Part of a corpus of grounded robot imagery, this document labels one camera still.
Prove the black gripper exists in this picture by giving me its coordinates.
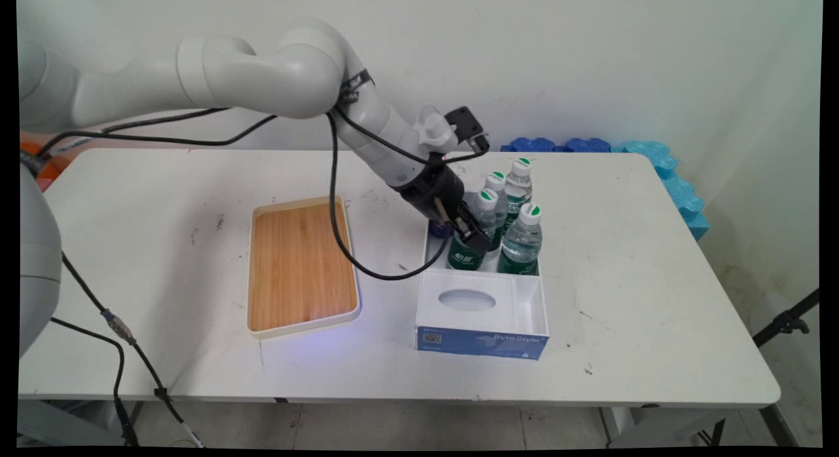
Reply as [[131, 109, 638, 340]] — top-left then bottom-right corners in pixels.
[[393, 162, 492, 254]]

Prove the water bottle with green label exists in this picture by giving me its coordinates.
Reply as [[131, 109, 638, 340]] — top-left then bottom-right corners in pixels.
[[496, 203, 543, 276], [484, 171, 509, 251], [503, 157, 534, 231], [447, 188, 499, 271]]

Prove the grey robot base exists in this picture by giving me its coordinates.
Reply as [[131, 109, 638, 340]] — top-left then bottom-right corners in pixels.
[[18, 159, 63, 358]]

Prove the white box with blue print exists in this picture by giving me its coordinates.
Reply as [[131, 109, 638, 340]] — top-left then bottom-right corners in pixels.
[[415, 218, 550, 361]]

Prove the wooden tray with white rim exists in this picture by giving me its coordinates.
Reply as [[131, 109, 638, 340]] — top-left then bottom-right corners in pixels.
[[246, 195, 361, 340]]

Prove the light blue foam mat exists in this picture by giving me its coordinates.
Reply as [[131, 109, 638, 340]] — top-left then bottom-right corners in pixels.
[[612, 140, 711, 241]]

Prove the black tripod leg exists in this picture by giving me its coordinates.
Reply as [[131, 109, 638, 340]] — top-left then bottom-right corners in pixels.
[[752, 288, 820, 348]]

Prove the orange object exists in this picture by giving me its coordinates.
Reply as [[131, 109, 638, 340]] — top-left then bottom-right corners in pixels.
[[20, 134, 73, 192]]

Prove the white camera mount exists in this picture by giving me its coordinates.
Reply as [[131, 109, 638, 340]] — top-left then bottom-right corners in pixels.
[[415, 106, 459, 157]]

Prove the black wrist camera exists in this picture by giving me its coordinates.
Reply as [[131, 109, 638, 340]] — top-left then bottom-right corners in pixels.
[[444, 106, 490, 153]]

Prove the black camera cable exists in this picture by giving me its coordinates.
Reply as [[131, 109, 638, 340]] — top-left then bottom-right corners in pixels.
[[334, 106, 491, 168]]

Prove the black looping cable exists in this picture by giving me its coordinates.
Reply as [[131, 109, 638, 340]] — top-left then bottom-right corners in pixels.
[[326, 109, 441, 281]]

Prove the black velcro strap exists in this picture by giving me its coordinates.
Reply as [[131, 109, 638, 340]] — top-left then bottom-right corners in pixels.
[[338, 69, 374, 107]]

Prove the long black arm cable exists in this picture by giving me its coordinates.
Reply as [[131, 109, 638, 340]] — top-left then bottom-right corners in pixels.
[[36, 113, 279, 159]]

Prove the grey table leg frame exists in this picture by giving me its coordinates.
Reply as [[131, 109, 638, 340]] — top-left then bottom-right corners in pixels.
[[598, 407, 797, 448]]

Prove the short black arm cable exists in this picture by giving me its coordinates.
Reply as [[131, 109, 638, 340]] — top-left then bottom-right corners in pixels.
[[98, 108, 230, 133]]

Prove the black cable with connector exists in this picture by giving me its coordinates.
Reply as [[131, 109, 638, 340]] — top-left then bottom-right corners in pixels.
[[61, 252, 205, 448]]

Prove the thin black cable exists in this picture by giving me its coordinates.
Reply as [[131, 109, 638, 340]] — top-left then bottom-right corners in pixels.
[[49, 316, 140, 446]]

